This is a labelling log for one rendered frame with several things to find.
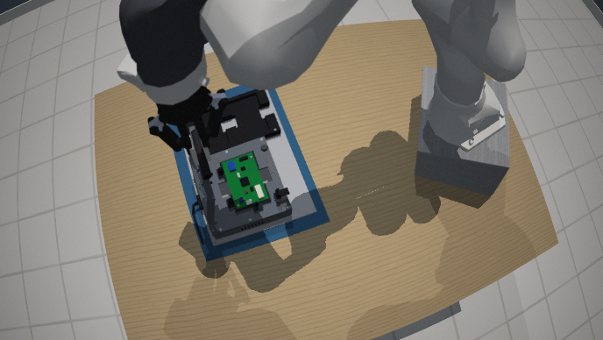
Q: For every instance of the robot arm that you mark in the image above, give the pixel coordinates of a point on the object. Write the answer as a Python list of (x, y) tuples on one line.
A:
[(266, 44)]

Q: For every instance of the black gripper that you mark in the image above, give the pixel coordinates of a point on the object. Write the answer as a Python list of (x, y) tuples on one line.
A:
[(188, 111)]

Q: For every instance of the green circuit board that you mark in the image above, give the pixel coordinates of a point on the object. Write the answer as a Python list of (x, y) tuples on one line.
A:
[(244, 180)]

